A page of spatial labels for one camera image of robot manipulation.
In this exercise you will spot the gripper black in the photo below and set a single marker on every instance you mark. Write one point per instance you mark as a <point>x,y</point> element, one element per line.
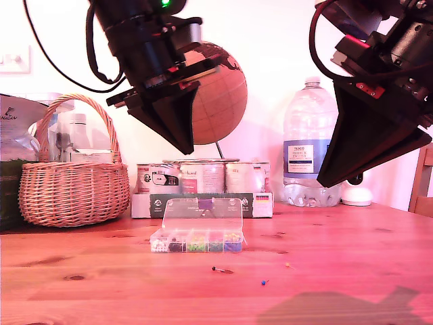
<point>142,61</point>

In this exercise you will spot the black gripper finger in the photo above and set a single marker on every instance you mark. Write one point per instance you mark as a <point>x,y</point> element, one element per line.
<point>382,155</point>
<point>365,135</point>

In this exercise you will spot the yellow-headed pin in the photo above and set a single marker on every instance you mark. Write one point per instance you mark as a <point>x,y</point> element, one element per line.
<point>287,264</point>

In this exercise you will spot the black-headed pin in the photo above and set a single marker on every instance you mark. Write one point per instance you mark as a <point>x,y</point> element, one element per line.
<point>213,269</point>

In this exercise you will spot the cork globe on metal stand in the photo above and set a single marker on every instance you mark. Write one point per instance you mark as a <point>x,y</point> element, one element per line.
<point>223,101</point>

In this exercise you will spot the large clear water bottle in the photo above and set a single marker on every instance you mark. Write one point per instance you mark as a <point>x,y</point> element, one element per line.
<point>304,135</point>

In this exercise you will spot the wooden chair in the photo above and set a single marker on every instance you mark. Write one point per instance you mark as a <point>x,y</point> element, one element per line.
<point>423,203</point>

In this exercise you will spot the white can with black graphic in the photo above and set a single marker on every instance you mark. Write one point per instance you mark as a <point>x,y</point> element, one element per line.
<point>159,179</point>

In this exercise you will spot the white can with pink label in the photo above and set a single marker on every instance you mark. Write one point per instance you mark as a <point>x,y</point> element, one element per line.
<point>203,179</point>

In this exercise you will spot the white flat carton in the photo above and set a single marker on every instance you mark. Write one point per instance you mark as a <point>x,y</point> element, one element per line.
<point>91,155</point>

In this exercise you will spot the white can with flag print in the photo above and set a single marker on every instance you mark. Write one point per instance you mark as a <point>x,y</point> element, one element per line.
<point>243,177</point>

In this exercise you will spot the white bottle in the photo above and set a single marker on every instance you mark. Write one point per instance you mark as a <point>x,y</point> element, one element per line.
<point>81,135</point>

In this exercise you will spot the printed cardboard can tray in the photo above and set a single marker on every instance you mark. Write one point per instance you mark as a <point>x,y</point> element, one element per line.
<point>142,206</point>

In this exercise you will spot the clear plastic pin organiser box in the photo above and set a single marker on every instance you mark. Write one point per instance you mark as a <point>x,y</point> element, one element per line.
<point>196,245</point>

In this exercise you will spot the small white round camera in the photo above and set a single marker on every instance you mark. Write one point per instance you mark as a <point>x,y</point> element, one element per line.
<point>355,196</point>

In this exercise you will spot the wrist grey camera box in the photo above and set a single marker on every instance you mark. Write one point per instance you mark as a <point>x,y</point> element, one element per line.
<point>189,34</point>
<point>358,17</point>

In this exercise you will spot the white wall switch plate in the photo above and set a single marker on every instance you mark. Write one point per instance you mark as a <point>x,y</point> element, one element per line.
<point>17,61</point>

